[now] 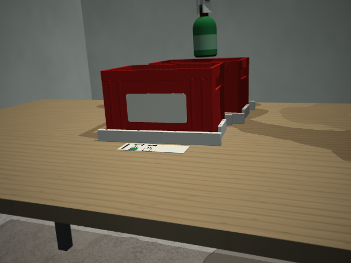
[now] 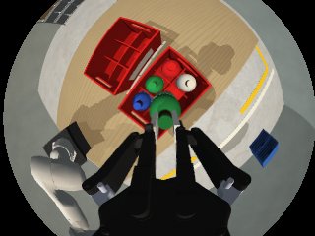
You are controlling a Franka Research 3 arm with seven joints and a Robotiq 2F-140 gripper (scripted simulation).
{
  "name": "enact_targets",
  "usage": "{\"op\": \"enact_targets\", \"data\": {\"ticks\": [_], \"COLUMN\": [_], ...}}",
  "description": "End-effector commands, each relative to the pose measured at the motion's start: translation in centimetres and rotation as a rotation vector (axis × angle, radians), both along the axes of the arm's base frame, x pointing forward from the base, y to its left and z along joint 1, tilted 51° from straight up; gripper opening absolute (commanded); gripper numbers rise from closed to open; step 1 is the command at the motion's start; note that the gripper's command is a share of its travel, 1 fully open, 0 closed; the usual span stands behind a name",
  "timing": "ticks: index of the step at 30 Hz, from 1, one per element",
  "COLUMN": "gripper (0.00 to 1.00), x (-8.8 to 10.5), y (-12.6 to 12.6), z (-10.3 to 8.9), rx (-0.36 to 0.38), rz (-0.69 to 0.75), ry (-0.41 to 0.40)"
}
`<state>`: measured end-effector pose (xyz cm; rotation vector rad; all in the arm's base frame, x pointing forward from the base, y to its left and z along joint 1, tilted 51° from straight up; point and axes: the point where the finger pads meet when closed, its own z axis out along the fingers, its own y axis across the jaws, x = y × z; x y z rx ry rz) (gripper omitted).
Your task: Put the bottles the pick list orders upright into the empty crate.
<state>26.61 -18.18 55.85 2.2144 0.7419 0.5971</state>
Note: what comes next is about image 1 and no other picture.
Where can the dark red crate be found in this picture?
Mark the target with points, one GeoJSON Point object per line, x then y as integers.
{"type": "Point", "coordinates": [164, 97]}
{"type": "Point", "coordinates": [236, 80]}

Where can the white paper strip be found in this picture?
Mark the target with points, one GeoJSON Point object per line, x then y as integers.
{"type": "Point", "coordinates": [154, 148]}

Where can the green bottle with pale green label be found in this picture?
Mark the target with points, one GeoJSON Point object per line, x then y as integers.
{"type": "Point", "coordinates": [204, 36]}

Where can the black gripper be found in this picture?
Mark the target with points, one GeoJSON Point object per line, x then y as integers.
{"type": "Point", "coordinates": [206, 6]}

